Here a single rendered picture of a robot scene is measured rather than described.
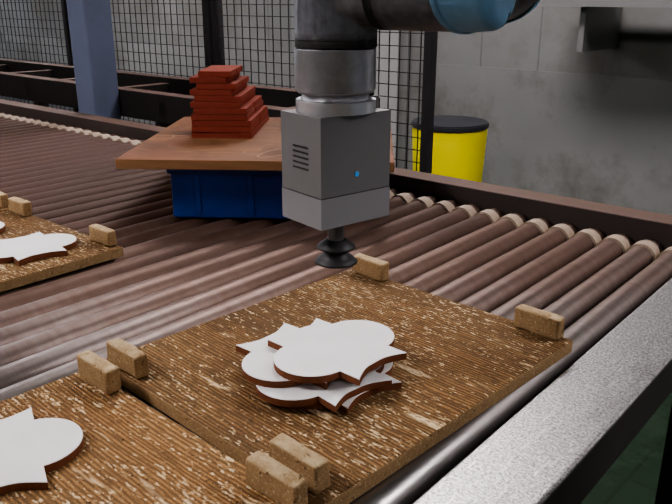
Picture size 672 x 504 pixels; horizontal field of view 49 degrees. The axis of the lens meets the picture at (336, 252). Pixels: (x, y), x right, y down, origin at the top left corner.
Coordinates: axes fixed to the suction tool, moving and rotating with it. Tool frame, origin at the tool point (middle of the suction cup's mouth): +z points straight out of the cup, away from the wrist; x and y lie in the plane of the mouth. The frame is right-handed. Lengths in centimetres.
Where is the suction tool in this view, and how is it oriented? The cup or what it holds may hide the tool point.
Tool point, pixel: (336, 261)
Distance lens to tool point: 73.7
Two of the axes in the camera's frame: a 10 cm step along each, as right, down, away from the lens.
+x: 6.2, 2.6, -7.4
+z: 0.0, 9.5, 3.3
